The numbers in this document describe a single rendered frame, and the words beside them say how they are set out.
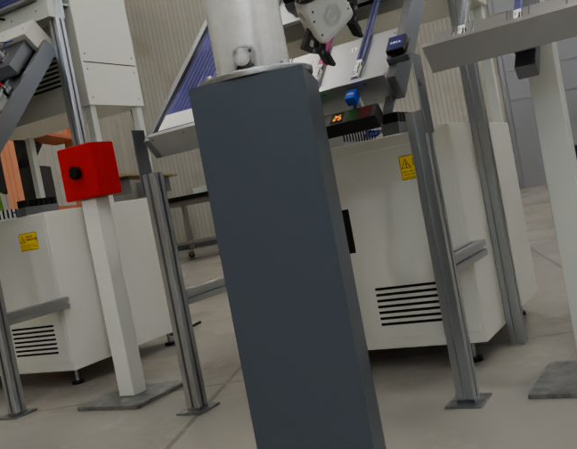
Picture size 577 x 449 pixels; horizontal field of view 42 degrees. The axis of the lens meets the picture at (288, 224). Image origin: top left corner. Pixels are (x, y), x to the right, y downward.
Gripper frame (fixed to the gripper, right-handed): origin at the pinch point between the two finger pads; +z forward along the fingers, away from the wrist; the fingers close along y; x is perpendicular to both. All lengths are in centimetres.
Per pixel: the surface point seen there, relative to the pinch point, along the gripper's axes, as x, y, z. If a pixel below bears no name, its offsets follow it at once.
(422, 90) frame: -16.2, 2.9, 11.3
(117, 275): 65, -70, 43
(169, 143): 39, -36, 9
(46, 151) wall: 723, -35, 291
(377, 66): -3.7, 3.2, 7.7
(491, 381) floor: -38, -28, 70
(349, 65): 4.6, 1.4, 7.9
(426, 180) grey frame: -22.2, -9.8, 24.2
